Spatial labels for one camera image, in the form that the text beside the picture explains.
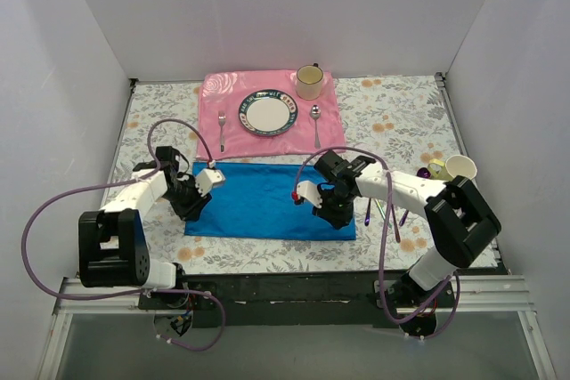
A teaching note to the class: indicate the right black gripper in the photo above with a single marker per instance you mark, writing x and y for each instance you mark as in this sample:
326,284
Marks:
337,214

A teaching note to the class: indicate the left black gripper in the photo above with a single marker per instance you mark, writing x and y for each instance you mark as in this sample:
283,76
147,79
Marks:
189,204

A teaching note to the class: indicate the blue satin napkin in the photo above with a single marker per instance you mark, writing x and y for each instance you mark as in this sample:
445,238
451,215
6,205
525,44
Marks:
255,203

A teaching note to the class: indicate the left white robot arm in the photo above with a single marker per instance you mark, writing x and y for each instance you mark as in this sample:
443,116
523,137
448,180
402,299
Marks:
111,242

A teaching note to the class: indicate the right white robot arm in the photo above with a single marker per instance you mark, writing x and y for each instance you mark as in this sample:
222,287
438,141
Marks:
461,222

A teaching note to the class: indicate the iridescent purple spoon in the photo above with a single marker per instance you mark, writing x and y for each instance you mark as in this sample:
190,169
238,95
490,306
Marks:
367,218

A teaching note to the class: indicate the iridescent purple fork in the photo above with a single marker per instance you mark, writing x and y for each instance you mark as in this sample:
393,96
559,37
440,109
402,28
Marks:
396,226

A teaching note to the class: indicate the pink satin placemat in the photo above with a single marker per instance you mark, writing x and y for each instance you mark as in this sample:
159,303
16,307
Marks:
226,90

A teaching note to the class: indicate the silver spoon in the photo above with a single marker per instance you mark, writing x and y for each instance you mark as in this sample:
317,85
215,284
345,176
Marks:
315,114

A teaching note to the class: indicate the silver fork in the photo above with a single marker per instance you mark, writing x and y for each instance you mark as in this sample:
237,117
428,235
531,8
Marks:
221,123

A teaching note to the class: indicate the floral tablecloth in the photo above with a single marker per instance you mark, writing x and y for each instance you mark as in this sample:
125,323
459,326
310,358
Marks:
402,119

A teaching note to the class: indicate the white plate with patterned rim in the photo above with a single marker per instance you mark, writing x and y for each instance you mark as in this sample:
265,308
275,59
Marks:
268,112

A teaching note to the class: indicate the pale yellow paper cup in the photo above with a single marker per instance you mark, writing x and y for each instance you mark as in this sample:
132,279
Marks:
456,165

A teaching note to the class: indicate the cream mug with dark rim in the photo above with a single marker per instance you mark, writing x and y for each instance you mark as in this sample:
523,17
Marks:
309,80

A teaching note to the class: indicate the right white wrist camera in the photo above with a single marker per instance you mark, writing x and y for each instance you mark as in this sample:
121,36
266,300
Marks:
307,191

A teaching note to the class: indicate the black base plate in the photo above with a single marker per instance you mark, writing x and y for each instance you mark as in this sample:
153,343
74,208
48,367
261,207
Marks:
309,299

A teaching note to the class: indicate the aluminium frame rail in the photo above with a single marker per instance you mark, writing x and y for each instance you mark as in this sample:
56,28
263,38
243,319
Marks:
487,293

